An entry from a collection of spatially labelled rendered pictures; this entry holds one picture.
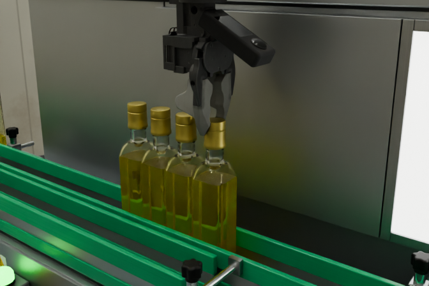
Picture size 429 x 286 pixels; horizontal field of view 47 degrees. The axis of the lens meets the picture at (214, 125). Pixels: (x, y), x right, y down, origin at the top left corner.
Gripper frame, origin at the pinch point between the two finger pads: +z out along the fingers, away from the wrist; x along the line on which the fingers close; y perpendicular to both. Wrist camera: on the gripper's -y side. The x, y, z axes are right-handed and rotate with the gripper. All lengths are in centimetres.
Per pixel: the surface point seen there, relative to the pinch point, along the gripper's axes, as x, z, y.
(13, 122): -133, 79, 278
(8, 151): -4, 20, 67
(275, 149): -12.0, 6.6, -4.4
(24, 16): -148, 4, 273
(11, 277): 17.7, 31.0, 33.8
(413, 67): -12.0, -10.0, -25.9
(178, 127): 1.7, 1.1, 6.0
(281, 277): 4.4, 19.1, -15.0
